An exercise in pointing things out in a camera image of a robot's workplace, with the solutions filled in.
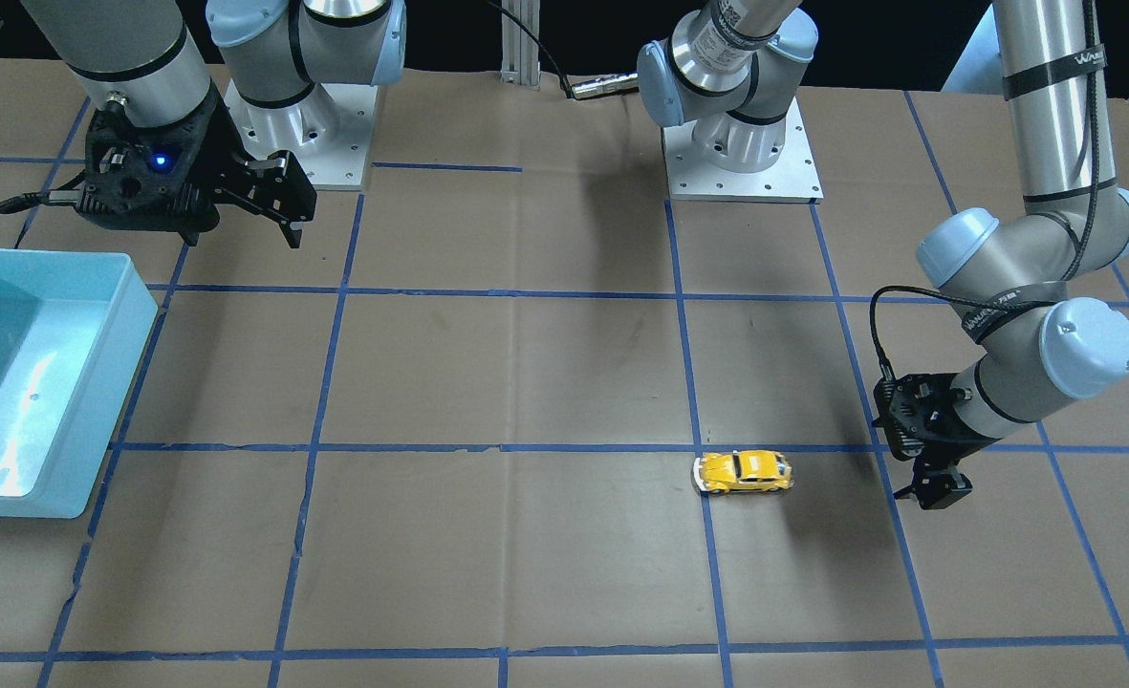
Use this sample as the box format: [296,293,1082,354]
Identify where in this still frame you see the black gripper near bin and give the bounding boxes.
[78,82,316,249]

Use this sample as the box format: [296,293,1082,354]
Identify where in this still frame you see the black gripper near car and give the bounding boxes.
[874,372,981,510]

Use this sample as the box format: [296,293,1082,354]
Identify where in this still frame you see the yellow beetle toy car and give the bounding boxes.
[691,448,794,495]

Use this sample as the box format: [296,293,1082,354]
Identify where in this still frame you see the robot arm near blue bin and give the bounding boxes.
[0,1,406,249]

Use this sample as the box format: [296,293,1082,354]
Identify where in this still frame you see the robot arm near yellow car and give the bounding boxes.
[637,1,1129,510]

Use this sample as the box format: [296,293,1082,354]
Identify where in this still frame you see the light blue plastic bin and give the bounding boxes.
[0,249,157,519]

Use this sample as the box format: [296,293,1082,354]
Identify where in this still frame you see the metal base plate near bin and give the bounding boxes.
[225,82,383,191]

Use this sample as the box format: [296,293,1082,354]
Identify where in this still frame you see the black cable on car-side arm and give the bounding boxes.
[868,0,1105,383]

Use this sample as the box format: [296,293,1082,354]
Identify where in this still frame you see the aluminium frame post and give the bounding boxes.
[497,0,541,90]

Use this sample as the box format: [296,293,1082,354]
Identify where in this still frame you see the metal base plate near car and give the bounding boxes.
[662,99,825,204]

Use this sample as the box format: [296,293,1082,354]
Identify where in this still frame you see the black cable with metal plug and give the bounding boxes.
[484,0,640,101]

